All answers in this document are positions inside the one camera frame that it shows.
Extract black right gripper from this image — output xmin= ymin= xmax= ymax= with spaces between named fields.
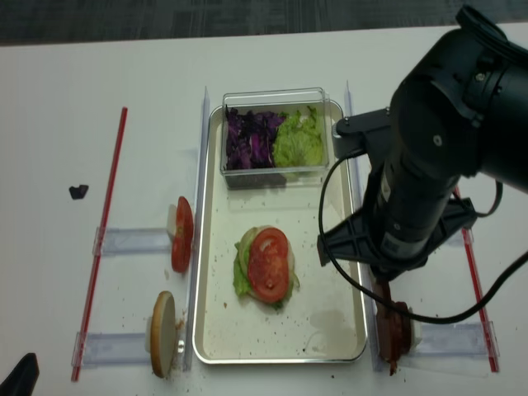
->
xmin=317 ymin=198 xmax=474 ymax=281

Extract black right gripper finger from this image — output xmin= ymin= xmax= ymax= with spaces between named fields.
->
xmin=0 ymin=353 xmax=40 ymax=396

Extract sliced meat patties stack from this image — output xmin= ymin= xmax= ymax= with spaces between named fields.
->
xmin=376 ymin=303 xmax=413 ymax=376

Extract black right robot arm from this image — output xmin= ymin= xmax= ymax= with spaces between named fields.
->
xmin=1 ymin=28 xmax=527 ymax=395

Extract tomato slice on sandwich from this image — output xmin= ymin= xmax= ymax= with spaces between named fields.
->
xmin=247 ymin=228 xmax=290 ymax=304

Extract green lettuce in box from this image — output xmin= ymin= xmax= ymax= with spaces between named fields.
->
xmin=272 ymin=106 xmax=323 ymax=167

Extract white meat pusher block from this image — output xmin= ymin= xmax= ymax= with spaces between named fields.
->
xmin=409 ymin=320 xmax=422 ymax=351

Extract standing tomato slices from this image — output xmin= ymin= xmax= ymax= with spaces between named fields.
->
xmin=171 ymin=196 xmax=194 ymax=273

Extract white tomato pusher block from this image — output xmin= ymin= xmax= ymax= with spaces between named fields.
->
xmin=166 ymin=204 xmax=177 ymax=241

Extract lower left clear holder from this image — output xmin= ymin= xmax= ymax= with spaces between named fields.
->
xmin=71 ymin=332 xmax=151 ymax=368

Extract clear holder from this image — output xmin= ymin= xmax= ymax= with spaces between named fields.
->
xmin=71 ymin=332 xmax=151 ymax=368
xmin=442 ymin=228 xmax=474 ymax=248
xmin=408 ymin=321 xmax=488 ymax=358
xmin=92 ymin=227 xmax=172 ymax=257

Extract sandwich stack base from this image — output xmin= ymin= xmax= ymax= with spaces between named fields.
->
xmin=233 ymin=226 xmax=300 ymax=309

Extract upper right clear holder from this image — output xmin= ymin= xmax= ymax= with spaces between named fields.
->
xmin=442 ymin=228 xmax=474 ymax=248

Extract clear plastic salad box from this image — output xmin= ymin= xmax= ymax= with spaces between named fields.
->
xmin=219 ymin=87 xmax=330 ymax=190

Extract white bun pusher block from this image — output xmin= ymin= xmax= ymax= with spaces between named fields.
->
xmin=144 ymin=316 xmax=153 ymax=354

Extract purple cabbage leaves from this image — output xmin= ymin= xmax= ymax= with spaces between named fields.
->
xmin=224 ymin=107 xmax=287 ymax=171

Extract lower right clear holder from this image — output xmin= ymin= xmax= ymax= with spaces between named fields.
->
xmin=408 ymin=321 xmax=488 ymax=358

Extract standing bun half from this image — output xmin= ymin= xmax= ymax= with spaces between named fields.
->
xmin=149 ymin=291 xmax=177 ymax=378

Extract upper left clear holder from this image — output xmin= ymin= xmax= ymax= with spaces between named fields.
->
xmin=92 ymin=227 xmax=172 ymax=257

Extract purple cabbage scrap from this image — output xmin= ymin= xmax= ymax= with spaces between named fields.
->
xmin=68 ymin=184 xmax=89 ymax=200

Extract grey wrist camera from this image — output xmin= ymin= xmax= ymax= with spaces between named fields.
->
xmin=332 ymin=108 xmax=393 ymax=163

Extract right red rail strip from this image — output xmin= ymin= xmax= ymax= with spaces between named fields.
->
xmin=452 ymin=185 xmax=500 ymax=373

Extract red rail strip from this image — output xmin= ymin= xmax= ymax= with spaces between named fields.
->
xmin=452 ymin=185 xmax=500 ymax=373
xmin=71 ymin=106 xmax=128 ymax=383

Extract left clear long rail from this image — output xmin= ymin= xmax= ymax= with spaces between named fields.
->
xmin=181 ymin=87 xmax=210 ymax=372

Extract left red rail strip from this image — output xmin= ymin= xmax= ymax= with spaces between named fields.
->
xmin=71 ymin=106 xmax=128 ymax=383

